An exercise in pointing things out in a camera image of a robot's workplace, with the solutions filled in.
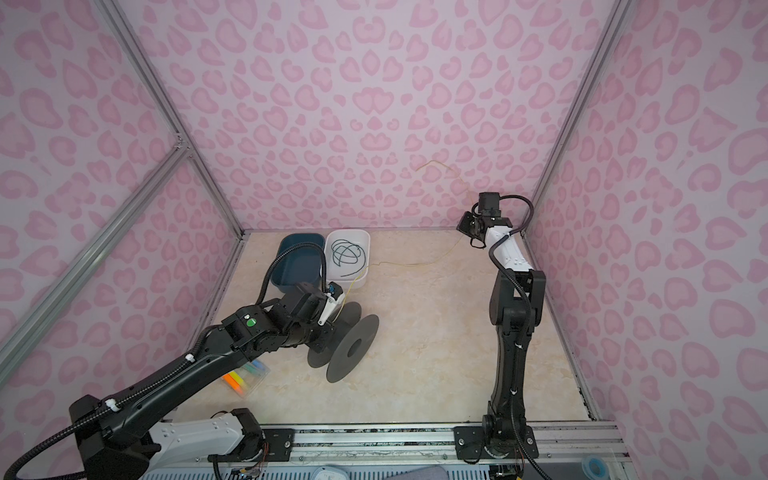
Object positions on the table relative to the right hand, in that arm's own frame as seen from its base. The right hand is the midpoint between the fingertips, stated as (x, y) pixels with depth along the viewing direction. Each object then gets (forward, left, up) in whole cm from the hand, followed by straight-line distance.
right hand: (467, 220), depth 102 cm
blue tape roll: (-68, -24, -15) cm, 73 cm away
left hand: (-42, +38, +5) cm, 57 cm away
